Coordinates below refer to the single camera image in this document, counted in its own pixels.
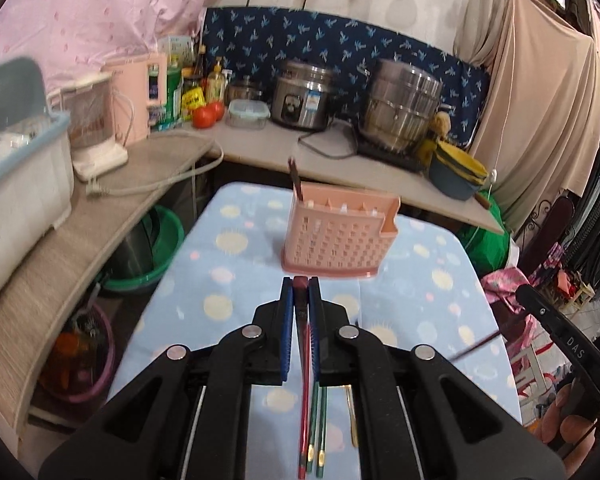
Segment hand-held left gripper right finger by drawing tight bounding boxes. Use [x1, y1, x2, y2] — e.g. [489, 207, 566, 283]
[307, 276, 566, 480]

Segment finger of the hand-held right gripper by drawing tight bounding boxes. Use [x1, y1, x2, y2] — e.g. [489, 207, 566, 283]
[516, 284, 600, 401]

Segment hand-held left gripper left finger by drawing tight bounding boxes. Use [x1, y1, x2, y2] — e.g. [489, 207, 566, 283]
[39, 276, 296, 480]

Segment pink utensil holder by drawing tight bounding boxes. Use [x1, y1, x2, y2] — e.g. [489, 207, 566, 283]
[281, 187, 401, 281]

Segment pink floral cloth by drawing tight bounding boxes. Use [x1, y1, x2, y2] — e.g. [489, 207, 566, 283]
[480, 267, 536, 346]

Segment blue dotted tablecloth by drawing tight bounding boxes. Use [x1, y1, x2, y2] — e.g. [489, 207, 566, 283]
[107, 180, 523, 480]

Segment gold chopstick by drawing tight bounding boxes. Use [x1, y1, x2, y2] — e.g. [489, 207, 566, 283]
[347, 386, 357, 449]

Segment green bag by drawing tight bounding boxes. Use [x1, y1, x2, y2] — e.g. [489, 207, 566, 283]
[457, 195, 511, 276]

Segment dark wooden headboard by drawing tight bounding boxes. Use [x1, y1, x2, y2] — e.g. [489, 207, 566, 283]
[512, 195, 588, 281]

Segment dark hanging clothes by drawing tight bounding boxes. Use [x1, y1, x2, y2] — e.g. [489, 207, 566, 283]
[555, 80, 600, 311]

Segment green basin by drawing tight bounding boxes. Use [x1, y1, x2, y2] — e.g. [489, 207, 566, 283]
[102, 205, 186, 295]

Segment pink basin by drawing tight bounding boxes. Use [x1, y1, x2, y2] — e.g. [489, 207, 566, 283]
[37, 302, 116, 403]

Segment black induction cooker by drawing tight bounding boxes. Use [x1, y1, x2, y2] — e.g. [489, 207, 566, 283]
[352, 132, 431, 173]

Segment blue bowl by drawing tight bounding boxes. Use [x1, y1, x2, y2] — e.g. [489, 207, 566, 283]
[428, 160, 483, 201]

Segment clear plastic food container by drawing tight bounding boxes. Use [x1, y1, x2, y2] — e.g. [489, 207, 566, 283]
[226, 99, 271, 128]

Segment steel rice cooker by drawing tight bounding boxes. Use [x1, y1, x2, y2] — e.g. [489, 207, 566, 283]
[270, 59, 337, 132]

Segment tan loofah scrubber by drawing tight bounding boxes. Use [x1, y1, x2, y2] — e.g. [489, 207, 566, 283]
[427, 110, 453, 141]

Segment steel steamer pot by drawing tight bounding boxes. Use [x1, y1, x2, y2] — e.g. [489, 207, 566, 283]
[362, 57, 446, 153]

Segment small glass lid pot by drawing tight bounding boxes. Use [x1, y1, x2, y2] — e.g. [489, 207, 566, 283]
[226, 75, 263, 103]

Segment beige curtain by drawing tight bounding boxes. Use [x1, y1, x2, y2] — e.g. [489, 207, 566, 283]
[455, 0, 600, 233]

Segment yellow oil bottle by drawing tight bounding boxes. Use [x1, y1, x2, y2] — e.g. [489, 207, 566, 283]
[206, 57, 227, 103]

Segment green can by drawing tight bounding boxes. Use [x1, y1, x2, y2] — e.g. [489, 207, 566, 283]
[166, 57, 185, 126]

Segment pink electric kettle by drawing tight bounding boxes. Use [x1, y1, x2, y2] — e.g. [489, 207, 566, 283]
[102, 52, 170, 143]

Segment white blender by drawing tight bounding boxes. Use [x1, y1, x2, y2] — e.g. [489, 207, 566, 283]
[50, 71, 130, 183]

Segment navy floral cloth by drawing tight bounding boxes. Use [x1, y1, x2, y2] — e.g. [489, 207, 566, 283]
[200, 6, 492, 148]

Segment white carton box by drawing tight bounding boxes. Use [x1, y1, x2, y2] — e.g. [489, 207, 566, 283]
[156, 35, 195, 68]

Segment pink printed sheet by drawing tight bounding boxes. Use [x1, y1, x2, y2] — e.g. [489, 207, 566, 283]
[0, 0, 261, 111]

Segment black power cord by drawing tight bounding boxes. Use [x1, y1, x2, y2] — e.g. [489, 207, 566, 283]
[297, 127, 358, 156]

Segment white power cord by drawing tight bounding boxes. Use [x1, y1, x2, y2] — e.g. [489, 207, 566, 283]
[85, 127, 225, 198]

